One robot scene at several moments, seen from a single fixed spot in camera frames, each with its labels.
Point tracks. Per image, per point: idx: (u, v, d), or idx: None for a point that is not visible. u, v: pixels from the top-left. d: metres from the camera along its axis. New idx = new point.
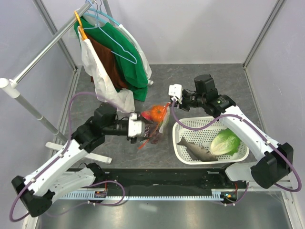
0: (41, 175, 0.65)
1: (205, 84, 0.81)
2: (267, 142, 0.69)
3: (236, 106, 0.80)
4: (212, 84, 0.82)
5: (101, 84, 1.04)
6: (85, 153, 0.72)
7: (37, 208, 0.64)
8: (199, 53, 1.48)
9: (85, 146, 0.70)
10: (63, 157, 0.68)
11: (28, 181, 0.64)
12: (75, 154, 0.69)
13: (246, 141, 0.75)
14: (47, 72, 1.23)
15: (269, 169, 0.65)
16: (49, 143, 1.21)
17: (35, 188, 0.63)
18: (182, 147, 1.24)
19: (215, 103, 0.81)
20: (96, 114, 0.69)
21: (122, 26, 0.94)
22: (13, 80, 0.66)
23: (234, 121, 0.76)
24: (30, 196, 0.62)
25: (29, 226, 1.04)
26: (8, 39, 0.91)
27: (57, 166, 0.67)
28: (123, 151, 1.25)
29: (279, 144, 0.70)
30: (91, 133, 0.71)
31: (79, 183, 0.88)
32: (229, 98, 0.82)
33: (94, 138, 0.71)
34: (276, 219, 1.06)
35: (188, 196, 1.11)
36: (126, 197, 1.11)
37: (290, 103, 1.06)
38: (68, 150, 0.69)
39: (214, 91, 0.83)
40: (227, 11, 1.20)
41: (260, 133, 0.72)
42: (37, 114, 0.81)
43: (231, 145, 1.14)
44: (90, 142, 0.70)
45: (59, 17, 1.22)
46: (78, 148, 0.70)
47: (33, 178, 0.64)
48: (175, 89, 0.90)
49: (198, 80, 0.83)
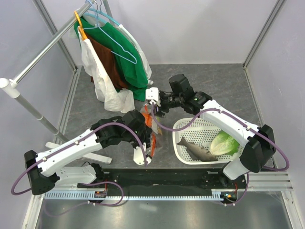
0: (52, 157, 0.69)
1: (180, 85, 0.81)
2: (248, 129, 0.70)
3: (212, 100, 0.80)
4: (187, 83, 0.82)
5: (101, 84, 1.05)
6: (100, 147, 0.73)
7: (40, 186, 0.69)
8: (199, 53, 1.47)
9: (102, 139, 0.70)
10: (78, 145, 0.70)
11: (40, 159, 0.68)
12: (90, 145, 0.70)
13: (228, 131, 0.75)
14: (47, 73, 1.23)
15: (255, 152, 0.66)
16: (49, 143, 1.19)
17: (44, 167, 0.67)
18: (182, 147, 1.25)
19: (192, 101, 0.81)
20: (127, 115, 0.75)
21: (122, 26, 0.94)
22: (13, 80, 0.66)
23: (214, 115, 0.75)
24: (36, 173, 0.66)
25: (29, 226, 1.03)
26: (7, 38, 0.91)
27: (69, 152, 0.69)
28: (123, 151, 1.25)
29: (259, 128, 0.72)
30: (114, 131, 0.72)
31: (79, 178, 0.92)
32: (205, 94, 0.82)
33: (113, 135, 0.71)
34: (276, 219, 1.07)
35: (188, 196, 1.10)
36: (126, 197, 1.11)
37: (290, 104, 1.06)
38: (84, 140, 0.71)
39: (189, 90, 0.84)
40: (227, 11, 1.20)
41: (239, 120, 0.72)
42: (37, 114, 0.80)
43: (232, 145, 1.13)
44: (107, 138, 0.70)
45: (59, 17, 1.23)
46: (95, 140, 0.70)
47: (45, 157, 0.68)
48: (152, 93, 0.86)
49: (170, 81, 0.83)
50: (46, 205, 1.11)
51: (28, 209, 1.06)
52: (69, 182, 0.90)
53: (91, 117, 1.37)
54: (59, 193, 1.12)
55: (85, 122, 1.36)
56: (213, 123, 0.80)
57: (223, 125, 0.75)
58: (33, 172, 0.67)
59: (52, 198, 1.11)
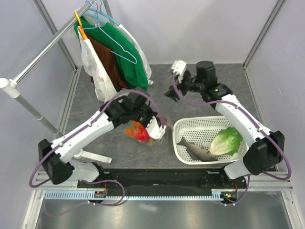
0: (68, 141, 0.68)
1: (207, 73, 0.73)
2: (259, 130, 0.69)
3: (232, 95, 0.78)
4: (213, 72, 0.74)
5: (101, 84, 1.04)
6: (112, 127, 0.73)
7: (60, 173, 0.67)
8: (199, 53, 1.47)
9: (113, 118, 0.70)
10: (91, 126, 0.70)
11: (56, 144, 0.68)
12: (103, 125, 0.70)
13: (238, 128, 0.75)
14: (47, 73, 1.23)
15: (259, 153, 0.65)
16: None
17: (62, 152, 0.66)
18: (182, 147, 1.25)
19: (212, 91, 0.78)
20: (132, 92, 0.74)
21: (122, 26, 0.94)
22: (13, 80, 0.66)
23: (229, 109, 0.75)
24: (55, 159, 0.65)
25: (29, 226, 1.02)
26: (8, 38, 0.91)
27: (84, 134, 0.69)
28: (123, 151, 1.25)
29: (271, 132, 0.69)
30: (122, 109, 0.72)
31: (86, 171, 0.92)
32: (227, 87, 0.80)
33: (123, 113, 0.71)
34: (276, 219, 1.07)
35: (188, 196, 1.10)
36: (126, 196, 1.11)
37: (290, 104, 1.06)
38: (96, 121, 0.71)
39: (213, 79, 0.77)
40: (227, 11, 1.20)
41: (253, 120, 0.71)
42: (36, 114, 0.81)
43: (231, 145, 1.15)
44: (118, 116, 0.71)
45: (59, 17, 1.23)
46: (107, 120, 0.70)
47: (61, 142, 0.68)
48: (179, 65, 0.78)
49: (199, 66, 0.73)
50: (46, 205, 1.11)
51: (29, 209, 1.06)
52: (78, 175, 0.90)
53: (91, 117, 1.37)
54: (59, 193, 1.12)
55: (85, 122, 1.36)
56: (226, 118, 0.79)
57: (236, 121, 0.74)
58: (51, 159, 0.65)
59: (52, 198, 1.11)
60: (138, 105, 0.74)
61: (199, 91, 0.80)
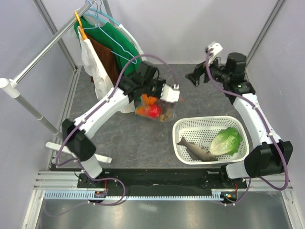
0: (90, 117, 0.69)
1: (236, 64, 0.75)
2: (269, 134, 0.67)
3: (254, 95, 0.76)
4: (243, 67, 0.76)
5: (101, 84, 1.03)
6: (127, 102, 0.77)
7: (86, 149, 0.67)
8: (199, 53, 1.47)
9: (128, 92, 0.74)
10: (109, 102, 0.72)
11: (79, 122, 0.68)
12: (120, 99, 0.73)
13: (249, 129, 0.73)
14: (47, 73, 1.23)
15: (260, 157, 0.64)
16: (49, 143, 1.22)
17: (86, 128, 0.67)
18: (182, 147, 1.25)
19: (235, 86, 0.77)
20: (141, 66, 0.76)
21: (122, 26, 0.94)
22: (13, 80, 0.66)
23: (246, 108, 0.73)
24: (81, 135, 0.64)
25: (29, 226, 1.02)
26: (8, 38, 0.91)
27: (105, 109, 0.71)
28: (123, 151, 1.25)
29: (280, 140, 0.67)
30: (134, 82, 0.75)
31: (95, 164, 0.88)
32: (251, 86, 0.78)
33: (136, 87, 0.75)
34: (276, 219, 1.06)
35: (188, 196, 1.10)
36: (125, 196, 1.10)
37: (290, 104, 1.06)
38: (113, 97, 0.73)
39: (241, 75, 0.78)
40: (227, 11, 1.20)
41: (267, 124, 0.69)
42: (36, 114, 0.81)
43: (232, 145, 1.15)
44: (131, 90, 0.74)
45: (59, 17, 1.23)
46: (123, 94, 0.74)
47: (84, 119, 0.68)
48: (216, 46, 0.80)
49: (231, 57, 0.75)
50: (46, 205, 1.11)
51: (29, 209, 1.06)
52: (90, 166, 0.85)
53: None
54: (59, 193, 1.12)
55: None
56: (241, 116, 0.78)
57: (249, 121, 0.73)
58: (76, 134, 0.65)
59: (52, 198, 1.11)
60: (148, 78, 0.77)
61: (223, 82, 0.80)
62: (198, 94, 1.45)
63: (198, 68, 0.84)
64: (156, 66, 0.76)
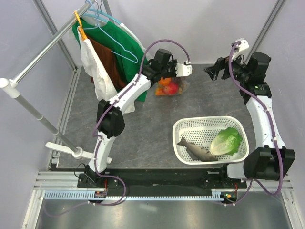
0: (122, 97, 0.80)
1: (258, 65, 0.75)
2: (272, 139, 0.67)
3: (269, 99, 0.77)
4: (265, 69, 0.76)
5: (102, 84, 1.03)
6: (149, 86, 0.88)
7: (117, 125, 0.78)
8: (199, 53, 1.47)
9: (150, 78, 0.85)
10: (136, 85, 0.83)
11: (113, 101, 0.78)
12: (144, 83, 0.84)
13: (256, 130, 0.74)
14: (47, 73, 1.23)
15: (259, 160, 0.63)
16: (49, 143, 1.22)
17: (120, 106, 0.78)
18: (182, 147, 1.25)
19: (252, 87, 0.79)
20: (157, 54, 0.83)
21: (123, 25, 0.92)
22: (13, 80, 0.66)
23: (258, 109, 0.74)
24: (116, 111, 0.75)
25: (29, 226, 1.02)
26: (8, 38, 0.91)
27: (133, 91, 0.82)
28: (123, 151, 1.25)
29: (284, 147, 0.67)
30: (153, 69, 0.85)
31: (104, 158, 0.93)
32: (268, 89, 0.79)
33: (155, 73, 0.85)
34: (276, 219, 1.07)
35: (188, 196, 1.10)
36: (124, 197, 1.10)
37: (290, 104, 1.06)
38: (139, 81, 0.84)
39: (260, 77, 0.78)
40: (228, 11, 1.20)
41: (274, 129, 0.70)
42: (36, 114, 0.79)
43: (231, 145, 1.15)
44: (153, 76, 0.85)
45: (60, 17, 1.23)
46: (146, 79, 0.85)
47: (117, 98, 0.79)
48: (244, 43, 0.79)
49: (254, 57, 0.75)
50: (46, 205, 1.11)
51: (29, 209, 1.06)
52: (104, 155, 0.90)
53: (91, 117, 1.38)
54: (59, 193, 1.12)
55: (85, 122, 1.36)
56: (252, 116, 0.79)
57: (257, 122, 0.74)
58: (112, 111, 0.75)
59: (52, 198, 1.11)
60: (165, 63, 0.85)
61: (241, 81, 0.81)
62: (198, 94, 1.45)
63: (220, 61, 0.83)
64: (169, 52, 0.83)
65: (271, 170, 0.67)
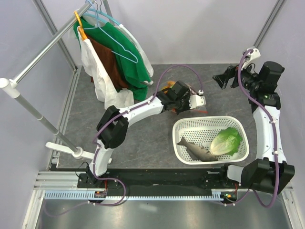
0: (133, 110, 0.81)
1: (269, 74, 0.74)
2: (274, 152, 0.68)
3: (279, 110, 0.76)
4: (276, 78, 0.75)
5: (102, 84, 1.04)
6: (160, 111, 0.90)
7: (118, 137, 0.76)
8: (199, 53, 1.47)
9: (164, 104, 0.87)
10: (149, 105, 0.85)
11: (124, 111, 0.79)
12: (157, 106, 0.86)
13: (259, 141, 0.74)
14: (47, 73, 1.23)
15: (257, 170, 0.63)
16: (49, 143, 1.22)
17: (128, 117, 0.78)
18: (182, 147, 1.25)
19: (261, 96, 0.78)
20: (176, 85, 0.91)
21: (122, 26, 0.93)
22: (13, 80, 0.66)
23: (263, 119, 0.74)
24: (123, 122, 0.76)
25: (29, 226, 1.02)
26: (8, 38, 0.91)
27: (144, 109, 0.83)
28: (123, 151, 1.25)
29: (284, 162, 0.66)
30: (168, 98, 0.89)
31: (104, 164, 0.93)
32: (279, 99, 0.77)
33: (168, 101, 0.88)
34: (276, 219, 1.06)
35: (188, 196, 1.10)
36: (126, 196, 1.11)
37: (290, 104, 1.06)
38: (153, 102, 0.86)
39: (271, 86, 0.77)
40: (228, 11, 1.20)
41: (277, 140, 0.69)
42: (36, 114, 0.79)
43: (231, 145, 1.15)
44: (167, 103, 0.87)
45: (59, 17, 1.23)
46: (160, 103, 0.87)
47: (128, 109, 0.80)
48: (255, 52, 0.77)
49: (266, 65, 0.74)
50: (46, 205, 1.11)
51: (29, 209, 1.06)
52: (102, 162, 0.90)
53: (91, 117, 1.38)
54: (59, 193, 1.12)
55: (85, 122, 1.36)
56: (257, 125, 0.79)
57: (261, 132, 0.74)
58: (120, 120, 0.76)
59: (52, 197, 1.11)
60: (180, 95, 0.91)
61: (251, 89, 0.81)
62: None
63: (230, 69, 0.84)
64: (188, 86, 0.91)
65: (268, 182, 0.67)
